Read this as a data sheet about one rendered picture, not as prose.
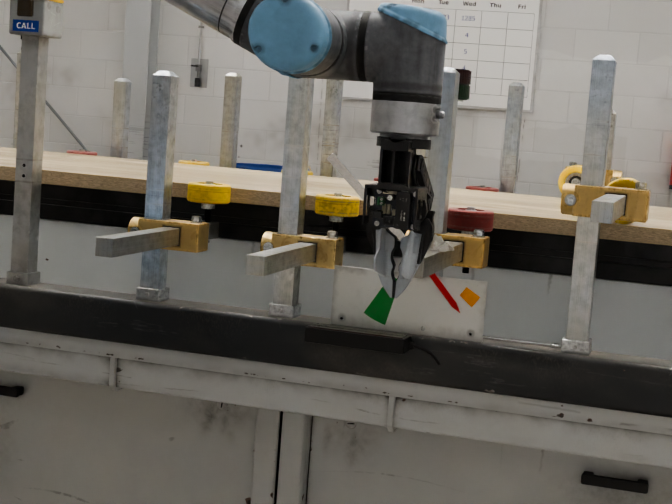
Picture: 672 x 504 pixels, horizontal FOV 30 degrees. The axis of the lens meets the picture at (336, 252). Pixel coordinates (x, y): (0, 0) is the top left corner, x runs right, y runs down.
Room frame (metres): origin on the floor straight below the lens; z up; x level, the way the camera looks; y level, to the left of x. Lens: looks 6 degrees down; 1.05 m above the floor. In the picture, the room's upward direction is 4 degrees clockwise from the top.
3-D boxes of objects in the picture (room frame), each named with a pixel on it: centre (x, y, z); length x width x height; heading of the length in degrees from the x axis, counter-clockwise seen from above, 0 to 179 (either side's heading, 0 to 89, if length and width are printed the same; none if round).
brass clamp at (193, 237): (2.21, 0.30, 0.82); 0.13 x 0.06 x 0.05; 74
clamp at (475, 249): (2.07, -0.18, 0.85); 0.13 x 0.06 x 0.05; 74
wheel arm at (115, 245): (2.14, 0.30, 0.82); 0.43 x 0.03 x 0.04; 164
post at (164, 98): (2.21, 0.32, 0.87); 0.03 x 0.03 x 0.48; 74
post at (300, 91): (2.14, 0.08, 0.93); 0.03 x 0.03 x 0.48; 74
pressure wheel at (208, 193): (2.33, 0.24, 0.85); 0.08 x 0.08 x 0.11
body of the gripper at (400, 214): (1.64, -0.08, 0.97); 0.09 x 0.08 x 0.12; 164
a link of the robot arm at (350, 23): (1.66, 0.04, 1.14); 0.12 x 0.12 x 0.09; 79
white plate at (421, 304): (2.06, -0.12, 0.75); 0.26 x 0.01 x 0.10; 74
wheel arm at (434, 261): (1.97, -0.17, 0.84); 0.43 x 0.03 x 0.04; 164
